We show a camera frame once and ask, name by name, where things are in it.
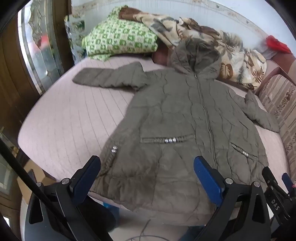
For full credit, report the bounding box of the black thin rod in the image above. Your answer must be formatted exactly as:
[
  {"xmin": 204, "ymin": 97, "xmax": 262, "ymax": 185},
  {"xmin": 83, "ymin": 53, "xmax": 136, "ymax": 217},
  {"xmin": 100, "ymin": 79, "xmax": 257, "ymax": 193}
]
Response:
[{"xmin": 0, "ymin": 137, "xmax": 78, "ymax": 241}]

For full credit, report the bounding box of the striped floral back cushion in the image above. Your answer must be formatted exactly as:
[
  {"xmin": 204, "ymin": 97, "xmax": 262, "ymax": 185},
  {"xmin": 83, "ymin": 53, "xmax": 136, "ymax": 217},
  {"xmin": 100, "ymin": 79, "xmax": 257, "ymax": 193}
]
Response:
[{"xmin": 258, "ymin": 74, "xmax": 296, "ymax": 183}]

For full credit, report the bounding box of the brown fleece cloth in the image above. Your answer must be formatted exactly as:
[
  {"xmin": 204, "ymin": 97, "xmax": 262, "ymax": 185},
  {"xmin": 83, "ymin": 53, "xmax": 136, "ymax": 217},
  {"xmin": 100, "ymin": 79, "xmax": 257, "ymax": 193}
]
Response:
[{"xmin": 118, "ymin": 6, "xmax": 145, "ymax": 22}]

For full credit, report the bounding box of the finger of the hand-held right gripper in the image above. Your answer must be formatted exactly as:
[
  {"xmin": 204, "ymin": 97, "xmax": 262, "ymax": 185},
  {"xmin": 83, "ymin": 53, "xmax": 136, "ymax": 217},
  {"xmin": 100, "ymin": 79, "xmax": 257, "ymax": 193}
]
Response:
[
  {"xmin": 281, "ymin": 173, "xmax": 296, "ymax": 197},
  {"xmin": 262, "ymin": 166, "xmax": 282, "ymax": 197}
]

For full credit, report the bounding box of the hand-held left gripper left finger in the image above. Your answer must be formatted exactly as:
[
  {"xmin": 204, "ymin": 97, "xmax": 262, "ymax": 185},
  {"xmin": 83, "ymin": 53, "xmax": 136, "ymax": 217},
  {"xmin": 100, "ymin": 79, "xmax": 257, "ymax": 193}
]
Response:
[{"xmin": 24, "ymin": 156, "xmax": 109, "ymax": 241}]

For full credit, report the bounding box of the reddish brown pillow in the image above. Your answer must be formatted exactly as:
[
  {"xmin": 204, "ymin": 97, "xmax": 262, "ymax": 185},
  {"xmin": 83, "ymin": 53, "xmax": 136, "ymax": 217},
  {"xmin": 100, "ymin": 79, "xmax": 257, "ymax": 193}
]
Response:
[{"xmin": 151, "ymin": 43, "xmax": 177, "ymax": 69}]

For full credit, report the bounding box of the cardboard box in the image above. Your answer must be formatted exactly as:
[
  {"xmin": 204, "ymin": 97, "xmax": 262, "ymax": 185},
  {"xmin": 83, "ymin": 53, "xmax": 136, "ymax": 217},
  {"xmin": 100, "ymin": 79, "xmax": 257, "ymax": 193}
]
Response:
[{"xmin": 17, "ymin": 159, "xmax": 57, "ymax": 205}]

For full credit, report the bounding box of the grey cloth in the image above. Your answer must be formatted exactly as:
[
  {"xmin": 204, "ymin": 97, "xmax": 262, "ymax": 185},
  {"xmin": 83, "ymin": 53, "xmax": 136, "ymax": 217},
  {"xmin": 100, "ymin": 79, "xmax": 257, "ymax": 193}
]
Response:
[{"xmin": 255, "ymin": 43, "xmax": 278, "ymax": 61}]

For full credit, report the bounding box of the beige leaf print blanket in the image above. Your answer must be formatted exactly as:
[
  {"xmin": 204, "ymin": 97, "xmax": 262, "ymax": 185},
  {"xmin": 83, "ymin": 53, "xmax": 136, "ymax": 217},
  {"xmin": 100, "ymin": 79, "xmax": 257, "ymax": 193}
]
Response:
[{"xmin": 133, "ymin": 13, "xmax": 267, "ymax": 91}]

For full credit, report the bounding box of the green checkered pillow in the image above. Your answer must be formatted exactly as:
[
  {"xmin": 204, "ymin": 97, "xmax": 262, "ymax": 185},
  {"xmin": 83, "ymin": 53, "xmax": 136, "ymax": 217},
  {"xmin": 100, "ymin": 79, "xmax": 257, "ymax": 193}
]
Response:
[{"xmin": 81, "ymin": 6, "xmax": 159, "ymax": 62}]

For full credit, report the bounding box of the clear floral plastic bag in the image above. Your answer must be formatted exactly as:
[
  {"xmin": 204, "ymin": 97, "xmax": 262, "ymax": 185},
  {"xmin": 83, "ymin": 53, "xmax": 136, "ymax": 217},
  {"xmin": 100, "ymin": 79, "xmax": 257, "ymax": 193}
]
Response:
[{"xmin": 63, "ymin": 14, "xmax": 87, "ymax": 64}]

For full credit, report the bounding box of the red cloth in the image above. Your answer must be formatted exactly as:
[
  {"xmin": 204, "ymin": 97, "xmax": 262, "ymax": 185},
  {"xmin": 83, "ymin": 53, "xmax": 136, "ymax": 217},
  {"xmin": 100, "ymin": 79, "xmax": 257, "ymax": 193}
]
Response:
[{"xmin": 265, "ymin": 35, "xmax": 292, "ymax": 55}]

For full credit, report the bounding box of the black floor cable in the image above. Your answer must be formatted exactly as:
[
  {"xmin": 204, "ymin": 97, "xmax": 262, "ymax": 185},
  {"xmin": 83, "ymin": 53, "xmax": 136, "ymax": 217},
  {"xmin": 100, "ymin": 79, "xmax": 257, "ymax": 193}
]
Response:
[{"xmin": 128, "ymin": 219, "xmax": 188, "ymax": 241}]

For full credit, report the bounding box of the olive quilted hooded jacket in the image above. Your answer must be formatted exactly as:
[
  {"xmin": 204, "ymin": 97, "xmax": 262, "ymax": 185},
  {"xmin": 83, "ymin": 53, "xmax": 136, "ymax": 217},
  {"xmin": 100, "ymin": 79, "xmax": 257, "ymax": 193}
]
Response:
[{"xmin": 72, "ymin": 37, "xmax": 281, "ymax": 226}]

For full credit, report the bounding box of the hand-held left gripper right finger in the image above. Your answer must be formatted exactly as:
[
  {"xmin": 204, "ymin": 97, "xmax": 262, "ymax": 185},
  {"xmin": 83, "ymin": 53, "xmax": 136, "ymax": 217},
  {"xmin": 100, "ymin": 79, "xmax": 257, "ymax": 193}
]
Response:
[{"xmin": 193, "ymin": 156, "xmax": 272, "ymax": 241}]

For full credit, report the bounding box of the pink quilted sofa bed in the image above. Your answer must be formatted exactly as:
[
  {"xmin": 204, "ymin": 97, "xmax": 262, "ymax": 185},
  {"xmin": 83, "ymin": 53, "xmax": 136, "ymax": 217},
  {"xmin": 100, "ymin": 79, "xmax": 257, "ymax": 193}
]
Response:
[{"xmin": 18, "ymin": 54, "xmax": 296, "ymax": 209}]

